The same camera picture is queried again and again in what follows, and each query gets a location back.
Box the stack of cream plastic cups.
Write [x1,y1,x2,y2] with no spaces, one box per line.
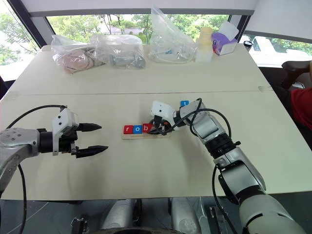
[195,26,214,63]

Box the wooden letter tray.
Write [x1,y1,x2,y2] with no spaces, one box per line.
[121,124,172,141]

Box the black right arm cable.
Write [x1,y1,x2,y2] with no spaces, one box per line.
[183,97,238,234]

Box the plastic bag with pink items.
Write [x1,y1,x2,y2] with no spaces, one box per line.
[50,34,99,74]

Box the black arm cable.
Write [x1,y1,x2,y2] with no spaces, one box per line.
[0,104,68,234]
[183,97,238,234]

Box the clear plastic bag with cables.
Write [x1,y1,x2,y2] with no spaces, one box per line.
[149,5,198,64]

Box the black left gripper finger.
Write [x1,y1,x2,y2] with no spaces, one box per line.
[78,122,102,134]
[75,145,109,159]

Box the dark window frame post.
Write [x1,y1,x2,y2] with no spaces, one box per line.
[6,0,51,52]

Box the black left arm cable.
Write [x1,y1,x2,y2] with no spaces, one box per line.
[0,104,68,234]

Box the plastic bag with grey parts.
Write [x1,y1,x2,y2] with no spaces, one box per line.
[89,33,147,70]

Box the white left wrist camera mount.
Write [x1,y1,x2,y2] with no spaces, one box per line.
[52,108,80,156]

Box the purple and white tissue box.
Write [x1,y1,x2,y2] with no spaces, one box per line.
[211,20,240,56]

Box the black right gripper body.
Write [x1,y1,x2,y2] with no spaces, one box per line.
[152,115,176,130]

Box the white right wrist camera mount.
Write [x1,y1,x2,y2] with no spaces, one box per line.
[150,100,176,123]

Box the person in red shirt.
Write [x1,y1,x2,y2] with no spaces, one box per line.
[289,87,312,133]

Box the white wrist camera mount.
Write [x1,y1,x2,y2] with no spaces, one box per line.
[52,108,80,156]
[150,100,176,123]

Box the brown chair armrest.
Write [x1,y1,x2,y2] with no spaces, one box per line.
[281,59,312,86]

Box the black metal bracket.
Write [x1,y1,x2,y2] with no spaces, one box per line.
[71,214,89,234]
[209,205,229,234]

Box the silver rounded robot leg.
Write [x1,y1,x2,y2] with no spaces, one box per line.
[170,196,202,234]
[100,198,137,230]

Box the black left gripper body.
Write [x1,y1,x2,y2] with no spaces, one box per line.
[58,131,79,156]

